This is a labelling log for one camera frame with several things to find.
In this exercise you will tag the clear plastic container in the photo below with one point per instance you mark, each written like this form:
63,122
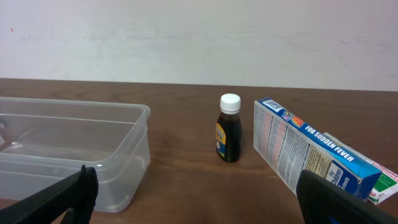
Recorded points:
44,141

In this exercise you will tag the blue fever patch box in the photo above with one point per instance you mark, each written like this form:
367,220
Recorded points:
289,145

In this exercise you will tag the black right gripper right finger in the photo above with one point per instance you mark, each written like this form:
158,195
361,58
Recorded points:
322,202

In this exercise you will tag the dark syrup bottle white cap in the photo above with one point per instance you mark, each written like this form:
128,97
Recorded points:
228,131

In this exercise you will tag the white green medicine box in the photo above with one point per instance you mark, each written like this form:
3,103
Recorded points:
386,184

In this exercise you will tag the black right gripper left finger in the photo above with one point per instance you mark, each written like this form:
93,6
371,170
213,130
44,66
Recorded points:
74,197

